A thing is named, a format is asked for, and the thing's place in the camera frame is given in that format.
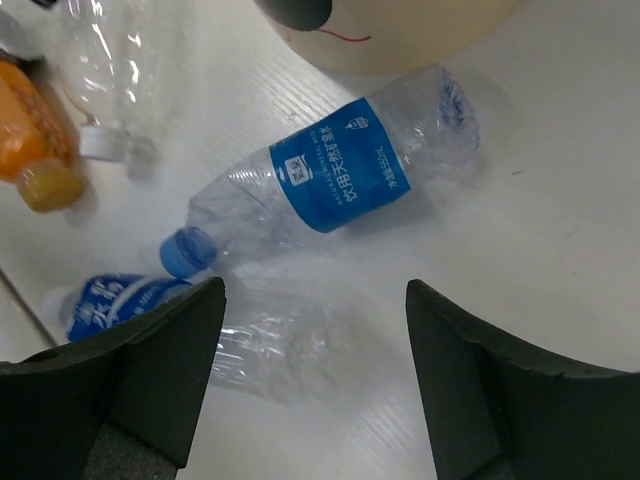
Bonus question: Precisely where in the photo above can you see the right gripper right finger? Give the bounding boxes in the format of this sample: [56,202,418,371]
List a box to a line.
[406,280,639,479]

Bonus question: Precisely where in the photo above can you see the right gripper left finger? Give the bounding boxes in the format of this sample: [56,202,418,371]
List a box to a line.
[1,278,226,479]

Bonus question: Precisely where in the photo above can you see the cream bin with black ears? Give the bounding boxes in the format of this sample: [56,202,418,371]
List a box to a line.
[255,0,517,75]

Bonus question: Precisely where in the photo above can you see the blue label white cap bottle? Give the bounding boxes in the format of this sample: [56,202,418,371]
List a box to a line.
[40,273,361,405]

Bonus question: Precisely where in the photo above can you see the orange juice bottle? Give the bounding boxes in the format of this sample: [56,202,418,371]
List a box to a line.
[1,60,85,213]

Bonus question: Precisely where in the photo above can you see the clear unlabeled plastic bottle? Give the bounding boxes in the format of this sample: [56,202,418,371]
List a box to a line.
[56,1,158,163]

